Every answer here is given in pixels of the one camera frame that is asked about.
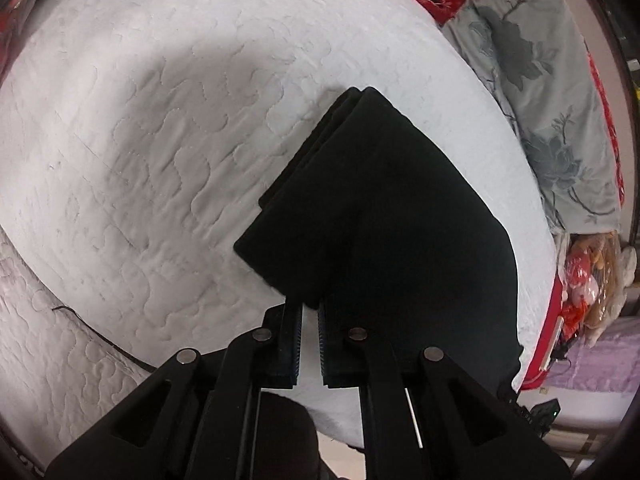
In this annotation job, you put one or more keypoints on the purple cloth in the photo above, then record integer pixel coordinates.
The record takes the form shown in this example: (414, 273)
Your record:
(600, 360)

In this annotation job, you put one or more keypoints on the grey floral pillow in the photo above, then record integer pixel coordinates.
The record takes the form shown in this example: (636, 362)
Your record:
(540, 85)

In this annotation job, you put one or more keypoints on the red patterned cloth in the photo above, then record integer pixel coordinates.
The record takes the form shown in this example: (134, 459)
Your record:
(17, 15)

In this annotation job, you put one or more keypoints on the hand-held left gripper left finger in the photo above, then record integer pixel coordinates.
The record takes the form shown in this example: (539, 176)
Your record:
(298, 345)

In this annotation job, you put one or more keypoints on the black pants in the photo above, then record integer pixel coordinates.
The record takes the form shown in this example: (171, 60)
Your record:
(400, 210)

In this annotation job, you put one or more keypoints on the dark cloth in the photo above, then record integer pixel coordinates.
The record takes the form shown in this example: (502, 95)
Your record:
(285, 440)

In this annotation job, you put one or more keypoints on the white quilted bed cover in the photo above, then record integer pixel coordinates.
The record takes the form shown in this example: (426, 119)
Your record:
(150, 135)

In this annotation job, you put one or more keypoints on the black device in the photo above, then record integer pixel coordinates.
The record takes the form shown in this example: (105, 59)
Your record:
(542, 414)

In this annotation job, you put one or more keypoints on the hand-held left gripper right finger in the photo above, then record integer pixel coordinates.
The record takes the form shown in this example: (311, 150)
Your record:
(322, 347)

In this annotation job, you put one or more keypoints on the clear plastic bag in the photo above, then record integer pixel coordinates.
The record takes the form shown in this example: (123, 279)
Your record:
(595, 280)

